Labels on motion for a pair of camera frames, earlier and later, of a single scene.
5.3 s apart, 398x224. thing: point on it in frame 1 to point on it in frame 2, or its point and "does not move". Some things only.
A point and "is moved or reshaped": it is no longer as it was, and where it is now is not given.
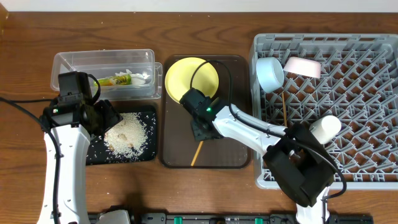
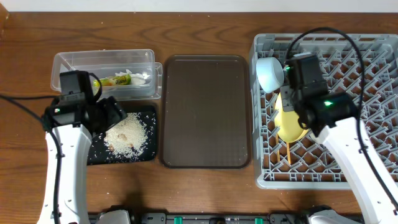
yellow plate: x=180 y=74 to x=286 y=124
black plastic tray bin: x=97 y=152 does not move
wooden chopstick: x=196 y=153 is moved or reshaped
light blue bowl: x=270 y=74 does not move
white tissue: x=136 y=78 does not move
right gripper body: x=198 y=133 to x=290 y=99
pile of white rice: x=129 y=138 does not move
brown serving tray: x=178 y=148 does not move
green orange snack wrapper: x=116 y=80 does not move
